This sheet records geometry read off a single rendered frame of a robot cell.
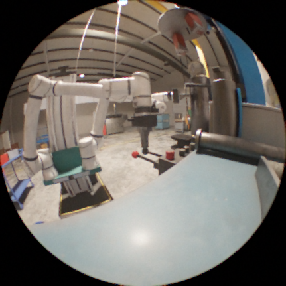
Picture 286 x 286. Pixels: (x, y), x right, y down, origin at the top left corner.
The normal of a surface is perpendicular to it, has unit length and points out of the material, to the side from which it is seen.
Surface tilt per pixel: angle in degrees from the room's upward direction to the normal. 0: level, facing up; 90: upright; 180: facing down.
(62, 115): 90
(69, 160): 90
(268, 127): 90
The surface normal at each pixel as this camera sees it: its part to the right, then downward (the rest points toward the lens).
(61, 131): 0.60, 0.16
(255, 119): -0.76, 0.21
